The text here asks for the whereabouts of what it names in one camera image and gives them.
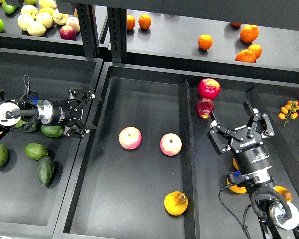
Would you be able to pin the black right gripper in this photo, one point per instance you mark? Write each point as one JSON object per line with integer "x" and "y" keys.
{"x": 252, "y": 158}

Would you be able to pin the orange on shelf left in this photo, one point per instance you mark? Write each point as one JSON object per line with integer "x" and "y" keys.
{"x": 130, "y": 22}

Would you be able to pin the orange on shelf center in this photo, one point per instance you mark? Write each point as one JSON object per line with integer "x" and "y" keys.
{"x": 205, "y": 42}

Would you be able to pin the pink apple right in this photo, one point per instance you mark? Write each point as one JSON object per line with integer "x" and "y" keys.
{"x": 170, "y": 144}

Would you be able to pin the pink apple left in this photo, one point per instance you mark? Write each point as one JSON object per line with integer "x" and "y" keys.
{"x": 130, "y": 138}

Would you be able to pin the dark green avocado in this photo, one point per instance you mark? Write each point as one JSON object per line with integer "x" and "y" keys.
{"x": 45, "y": 170}

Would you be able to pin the green avocado lower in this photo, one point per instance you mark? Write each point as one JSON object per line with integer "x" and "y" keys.
{"x": 36, "y": 151}

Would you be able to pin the green avocado left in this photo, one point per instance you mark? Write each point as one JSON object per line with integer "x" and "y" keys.
{"x": 22, "y": 123}

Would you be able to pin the pink apple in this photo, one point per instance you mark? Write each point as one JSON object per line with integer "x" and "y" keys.
{"x": 170, "y": 144}
{"x": 130, "y": 138}

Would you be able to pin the orange cherry tomato bunch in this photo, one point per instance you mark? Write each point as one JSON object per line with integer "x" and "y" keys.
{"x": 288, "y": 112}

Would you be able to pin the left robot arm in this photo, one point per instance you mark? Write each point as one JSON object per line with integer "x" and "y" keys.
{"x": 50, "y": 112}

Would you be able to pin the pale yellow pear left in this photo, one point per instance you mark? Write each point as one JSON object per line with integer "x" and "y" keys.
{"x": 23, "y": 21}

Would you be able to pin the orange behind right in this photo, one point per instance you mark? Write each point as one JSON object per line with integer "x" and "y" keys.
{"x": 256, "y": 49}

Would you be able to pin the red apple on shelf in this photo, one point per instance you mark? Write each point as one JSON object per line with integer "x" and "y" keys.
{"x": 67, "y": 33}

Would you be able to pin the black tray divider center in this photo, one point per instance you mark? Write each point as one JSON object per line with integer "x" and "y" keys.
{"x": 189, "y": 182}

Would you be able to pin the large orange on shelf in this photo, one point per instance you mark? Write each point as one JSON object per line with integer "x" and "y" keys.
{"x": 249, "y": 33}

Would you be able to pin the pale yellow pear right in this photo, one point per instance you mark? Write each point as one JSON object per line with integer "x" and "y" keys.
{"x": 59, "y": 18}

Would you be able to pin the black shelf post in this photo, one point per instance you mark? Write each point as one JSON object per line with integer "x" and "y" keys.
{"x": 117, "y": 24}
{"x": 88, "y": 28}

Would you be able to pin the yellow pear brown stem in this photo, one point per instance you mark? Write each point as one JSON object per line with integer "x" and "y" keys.
{"x": 176, "y": 203}

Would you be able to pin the pale yellow pear center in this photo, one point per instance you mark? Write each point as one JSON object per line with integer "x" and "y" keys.
{"x": 45, "y": 18}

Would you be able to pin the dark red apple lower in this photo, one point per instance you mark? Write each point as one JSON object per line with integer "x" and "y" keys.
{"x": 204, "y": 107}

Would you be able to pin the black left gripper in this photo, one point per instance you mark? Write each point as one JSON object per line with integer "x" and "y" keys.
{"x": 69, "y": 112}

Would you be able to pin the green avocado center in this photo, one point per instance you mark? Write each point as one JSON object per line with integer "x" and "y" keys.
{"x": 52, "y": 131}

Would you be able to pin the black shelf post right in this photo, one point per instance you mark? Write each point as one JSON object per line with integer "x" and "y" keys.
{"x": 117, "y": 24}

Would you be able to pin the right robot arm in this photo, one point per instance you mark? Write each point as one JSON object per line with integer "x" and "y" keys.
{"x": 273, "y": 209}

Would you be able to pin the orange front right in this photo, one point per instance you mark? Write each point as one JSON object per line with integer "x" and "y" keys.
{"x": 246, "y": 55}

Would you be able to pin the black shelf post left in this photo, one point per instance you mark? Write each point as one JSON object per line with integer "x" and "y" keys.
{"x": 88, "y": 28}

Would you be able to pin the pale yellow pear front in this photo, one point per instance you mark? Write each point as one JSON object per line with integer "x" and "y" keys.
{"x": 36, "y": 28}

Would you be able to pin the pale yellow pear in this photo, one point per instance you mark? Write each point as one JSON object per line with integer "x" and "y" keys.
{"x": 45, "y": 18}
{"x": 36, "y": 28}
{"x": 23, "y": 21}
{"x": 59, "y": 18}

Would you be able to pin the red apple upper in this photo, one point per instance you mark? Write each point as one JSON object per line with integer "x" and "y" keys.
{"x": 209, "y": 88}

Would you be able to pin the pink peach on shelf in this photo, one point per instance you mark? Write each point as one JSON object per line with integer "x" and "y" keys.
{"x": 74, "y": 23}

